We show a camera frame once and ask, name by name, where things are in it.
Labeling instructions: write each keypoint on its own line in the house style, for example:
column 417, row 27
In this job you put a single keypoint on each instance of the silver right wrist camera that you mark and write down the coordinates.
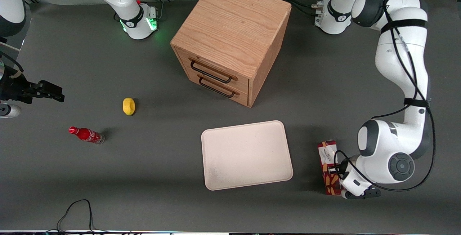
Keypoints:
column 9, row 111

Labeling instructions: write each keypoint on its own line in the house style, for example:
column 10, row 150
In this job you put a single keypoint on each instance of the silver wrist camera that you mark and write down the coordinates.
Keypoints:
column 371, row 193
column 9, row 111

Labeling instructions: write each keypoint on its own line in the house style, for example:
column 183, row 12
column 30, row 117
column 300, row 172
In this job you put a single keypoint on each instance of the red cookie box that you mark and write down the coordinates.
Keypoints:
column 326, row 149

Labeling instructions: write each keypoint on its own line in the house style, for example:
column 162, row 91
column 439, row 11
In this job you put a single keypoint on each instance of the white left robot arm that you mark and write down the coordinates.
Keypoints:
column 396, row 62

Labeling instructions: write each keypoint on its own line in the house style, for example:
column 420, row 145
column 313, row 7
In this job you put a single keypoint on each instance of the oak wooden drawer cabinet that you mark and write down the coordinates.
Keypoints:
column 234, row 22

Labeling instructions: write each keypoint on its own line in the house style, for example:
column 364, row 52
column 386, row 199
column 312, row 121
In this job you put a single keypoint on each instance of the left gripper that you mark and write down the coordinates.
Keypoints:
column 342, row 167

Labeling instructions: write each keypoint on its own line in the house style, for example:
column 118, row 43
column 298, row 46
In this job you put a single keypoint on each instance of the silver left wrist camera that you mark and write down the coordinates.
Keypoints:
column 371, row 193

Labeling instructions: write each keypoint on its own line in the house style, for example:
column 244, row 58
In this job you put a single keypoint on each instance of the yellow lemon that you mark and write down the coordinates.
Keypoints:
column 128, row 106

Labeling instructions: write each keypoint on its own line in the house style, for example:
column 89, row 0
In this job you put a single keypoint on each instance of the beige plastic tray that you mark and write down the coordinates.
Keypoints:
column 241, row 155

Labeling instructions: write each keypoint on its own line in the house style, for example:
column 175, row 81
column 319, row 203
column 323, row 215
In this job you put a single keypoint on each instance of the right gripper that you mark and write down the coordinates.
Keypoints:
column 13, row 88

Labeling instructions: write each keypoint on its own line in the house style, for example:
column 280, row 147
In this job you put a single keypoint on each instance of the red cola bottle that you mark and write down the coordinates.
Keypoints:
column 86, row 134

